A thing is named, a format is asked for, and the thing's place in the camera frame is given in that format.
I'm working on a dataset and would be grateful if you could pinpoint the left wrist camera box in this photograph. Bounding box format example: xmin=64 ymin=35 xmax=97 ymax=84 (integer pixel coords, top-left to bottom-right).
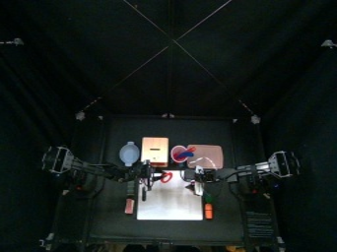
xmin=141 ymin=159 xmax=154 ymax=175

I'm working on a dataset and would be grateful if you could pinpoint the blue utensil with red tip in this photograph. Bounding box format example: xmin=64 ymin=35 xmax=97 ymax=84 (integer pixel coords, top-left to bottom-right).
xmin=177 ymin=146 xmax=198 ymax=160

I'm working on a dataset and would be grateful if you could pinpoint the metal frame pole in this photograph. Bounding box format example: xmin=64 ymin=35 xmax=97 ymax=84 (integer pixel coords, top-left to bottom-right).
xmin=167 ymin=0 xmax=174 ymax=116

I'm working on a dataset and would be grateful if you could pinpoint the white cutting board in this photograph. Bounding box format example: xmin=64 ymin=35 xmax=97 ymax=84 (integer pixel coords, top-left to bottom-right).
xmin=135 ymin=169 xmax=206 ymax=221

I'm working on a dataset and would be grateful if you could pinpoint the tan plastic tray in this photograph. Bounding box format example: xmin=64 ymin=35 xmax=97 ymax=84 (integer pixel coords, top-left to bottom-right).
xmin=186 ymin=144 xmax=225 ymax=170

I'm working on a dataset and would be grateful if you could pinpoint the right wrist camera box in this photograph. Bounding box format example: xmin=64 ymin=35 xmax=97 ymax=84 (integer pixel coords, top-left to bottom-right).
xmin=183 ymin=167 xmax=198 ymax=181

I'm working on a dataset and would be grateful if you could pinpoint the grey-blue bowl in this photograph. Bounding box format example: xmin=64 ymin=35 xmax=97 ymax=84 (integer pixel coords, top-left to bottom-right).
xmin=119 ymin=141 xmax=141 ymax=167

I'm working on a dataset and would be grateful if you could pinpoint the white printed label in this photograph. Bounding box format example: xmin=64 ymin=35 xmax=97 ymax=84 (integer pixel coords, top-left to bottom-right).
xmin=245 ymin=211 xmax=277 ymax=239

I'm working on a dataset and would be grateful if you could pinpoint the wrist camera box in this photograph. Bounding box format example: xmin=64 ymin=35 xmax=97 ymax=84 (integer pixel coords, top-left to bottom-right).
xmin=183 ymin=167 xmax=198 ymax=181
xmin=141 ymin=159 xmax=154 ymax=175

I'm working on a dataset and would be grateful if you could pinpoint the orange toy carrot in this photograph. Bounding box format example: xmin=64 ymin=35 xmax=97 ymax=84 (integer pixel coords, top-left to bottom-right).
xmin=204 ymin=192 xmax=214 ymax=221

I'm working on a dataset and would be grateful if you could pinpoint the thin grey diagonal cord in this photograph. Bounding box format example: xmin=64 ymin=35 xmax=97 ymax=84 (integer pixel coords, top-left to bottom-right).
xmin=82 ymin=0 xmax=233 ymax=110
xmin=122 ymin=0 xmax=257 ymax=116

